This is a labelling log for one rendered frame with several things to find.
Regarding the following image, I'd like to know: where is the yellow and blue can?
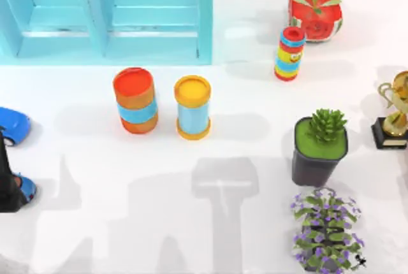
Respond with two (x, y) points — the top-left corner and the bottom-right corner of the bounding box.
(173, 75), (212, 141)

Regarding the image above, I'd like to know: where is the orange and blue can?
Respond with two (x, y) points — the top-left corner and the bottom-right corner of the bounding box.
(112, 67), (159, 135)

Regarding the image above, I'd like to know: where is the grey pot with green succulent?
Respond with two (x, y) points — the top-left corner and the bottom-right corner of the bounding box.
(291, 108), (349, 187)

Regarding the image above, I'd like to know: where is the light blue rack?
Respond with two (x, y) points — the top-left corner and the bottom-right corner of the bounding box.
(0, 0), (214, 66)

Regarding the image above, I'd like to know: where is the red watermelon plant pot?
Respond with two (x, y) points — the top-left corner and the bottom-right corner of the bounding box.
(288, 0), (344, 43)

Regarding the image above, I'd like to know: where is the purple flower plant pot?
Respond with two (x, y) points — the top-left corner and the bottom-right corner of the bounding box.
(289, 187), (367, 273)

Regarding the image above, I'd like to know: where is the blue toy car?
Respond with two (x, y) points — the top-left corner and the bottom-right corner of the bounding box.
(0, 106), (38, 206)

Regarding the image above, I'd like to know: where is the gold trophy on black base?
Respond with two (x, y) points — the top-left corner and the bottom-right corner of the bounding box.
(370, 71), (408, 150)

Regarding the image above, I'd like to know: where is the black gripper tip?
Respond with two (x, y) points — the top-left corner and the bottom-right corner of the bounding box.
(0, 126), (29, 213)

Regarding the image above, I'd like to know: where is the striped ring stack toy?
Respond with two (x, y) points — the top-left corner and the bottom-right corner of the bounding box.
(275, 26), (307, 82)

